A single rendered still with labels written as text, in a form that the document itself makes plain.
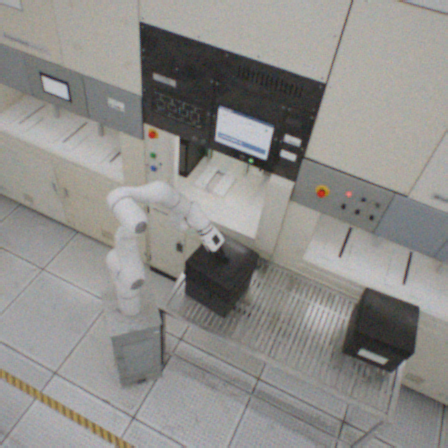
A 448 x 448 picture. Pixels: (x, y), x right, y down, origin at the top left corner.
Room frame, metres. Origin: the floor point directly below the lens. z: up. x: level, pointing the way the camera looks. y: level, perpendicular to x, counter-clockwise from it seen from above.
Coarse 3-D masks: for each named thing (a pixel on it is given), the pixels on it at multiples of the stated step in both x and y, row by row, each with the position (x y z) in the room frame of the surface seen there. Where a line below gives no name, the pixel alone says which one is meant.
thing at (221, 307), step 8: (192, 280) 1.28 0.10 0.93; (248, 280) 1.37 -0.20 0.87; (192, 288) 1.27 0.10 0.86; (200, 288) 1.25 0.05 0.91; (240, 288) 1.29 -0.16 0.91; (192, 296) 1.27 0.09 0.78; (200, 296) 1.25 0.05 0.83; (208, 296) 1.23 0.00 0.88; (216, 296) 1.21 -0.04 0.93; (240, 296) 1.31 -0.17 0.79; (208, 304) 1.22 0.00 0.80; (216, 304) 1.20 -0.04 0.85; (224, 304) 1.18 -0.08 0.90; (232, 304) 1.23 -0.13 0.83; (216, 312) 1.20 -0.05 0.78; (224, 312) 1.18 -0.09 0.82
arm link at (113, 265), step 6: (114, 252) 1.21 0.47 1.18; (108, 258) 1.18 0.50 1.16; (114, 258) 1.17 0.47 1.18; (108, 264) 1.16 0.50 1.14; (114, 264) 1.15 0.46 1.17; (108, 270) 1.17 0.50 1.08; (114, 270) 1.13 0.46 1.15; (114, 276) 1.16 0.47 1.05; (114, 282) 1.14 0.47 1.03; (120, 288) 1.12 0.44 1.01; (138, 288) 1.15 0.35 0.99; (120, 294) 1.11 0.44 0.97; (126, 294) 1.10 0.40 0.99; (132, 294) 1.11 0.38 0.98; (138, 294) 1.14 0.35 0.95
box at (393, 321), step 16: (368, 288) 1.33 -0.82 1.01; (368, 304) 1.23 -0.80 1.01; (384, 304) 1.25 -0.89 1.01; (400, 304) 1.26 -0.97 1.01; (352, 320) 1.23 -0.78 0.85; (368, 320) 1.14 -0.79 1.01; (384, 320) 1.16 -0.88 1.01; (400, 320) 1.17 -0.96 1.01; (416, 320) 1.18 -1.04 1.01; (352, 336) 1.08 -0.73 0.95; (368, 336) 1.06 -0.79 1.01; (384, 336) 1.07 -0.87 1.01; (400, 336) 1.08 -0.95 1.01; (416, 336) 1.09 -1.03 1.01; (352, 352) 1.06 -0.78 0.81; (368, 352) 1.05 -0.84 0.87; (384, 352) 1.03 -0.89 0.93; (400, 352) 1.01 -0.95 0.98; (384, 368) 1.01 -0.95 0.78
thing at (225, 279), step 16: (224, 240) 1.48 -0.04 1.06; (192, 256) 1.34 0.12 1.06; (208, 256) 1.35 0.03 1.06; (224, 256) 1.35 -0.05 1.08; (240, 256) 1.38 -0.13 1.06; (256, 256) 1.40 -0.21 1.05; (192, 272) 1.27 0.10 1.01; (208, 272) 1.26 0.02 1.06; (224, 272) 1.27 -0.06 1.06; (240, 272) 1.29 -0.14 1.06; (208, 288) 1.22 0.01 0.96; (224, 288) 1.18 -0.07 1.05
